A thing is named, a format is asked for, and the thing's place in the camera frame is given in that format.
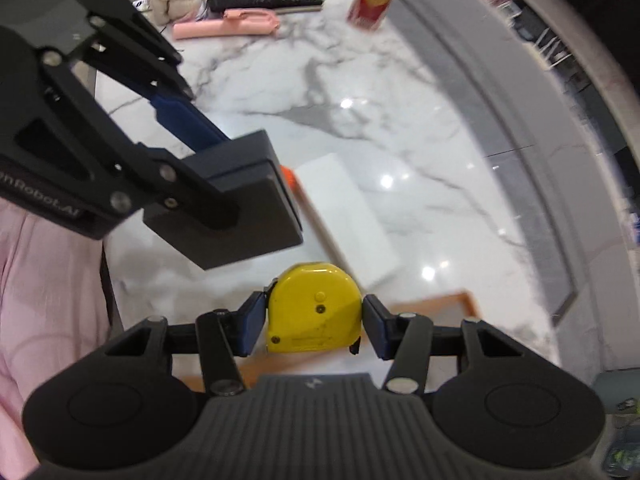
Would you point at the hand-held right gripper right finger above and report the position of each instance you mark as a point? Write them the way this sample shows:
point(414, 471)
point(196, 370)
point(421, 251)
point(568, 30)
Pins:
point(377, 327)

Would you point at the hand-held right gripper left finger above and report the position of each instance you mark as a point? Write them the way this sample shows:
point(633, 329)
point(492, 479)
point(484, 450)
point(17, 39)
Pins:
point(250, 322)

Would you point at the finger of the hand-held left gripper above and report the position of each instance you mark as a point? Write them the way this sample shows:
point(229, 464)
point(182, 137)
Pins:
point(200, 195)
point(185, 120)

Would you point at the dark grey box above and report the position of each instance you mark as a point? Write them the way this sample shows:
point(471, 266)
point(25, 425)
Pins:
point(240, 200)

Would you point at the yellow tape measure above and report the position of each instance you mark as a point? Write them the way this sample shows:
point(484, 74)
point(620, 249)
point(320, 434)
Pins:
point(312, 305)

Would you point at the orange cardboard box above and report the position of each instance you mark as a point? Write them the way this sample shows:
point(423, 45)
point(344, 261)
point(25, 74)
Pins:
point(350, 220)

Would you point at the pink pencil case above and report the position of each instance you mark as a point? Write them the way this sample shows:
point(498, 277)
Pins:
point(225, 24)

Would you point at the pink white plush toy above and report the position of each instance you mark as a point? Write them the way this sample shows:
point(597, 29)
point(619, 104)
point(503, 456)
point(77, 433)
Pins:
point(172, 0)

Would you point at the black keyboard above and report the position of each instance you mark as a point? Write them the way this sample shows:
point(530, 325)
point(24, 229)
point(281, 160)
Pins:
point(265, 1)

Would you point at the person's pink robe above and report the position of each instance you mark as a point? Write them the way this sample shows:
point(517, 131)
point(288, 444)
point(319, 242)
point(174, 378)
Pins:
point(50, 310)

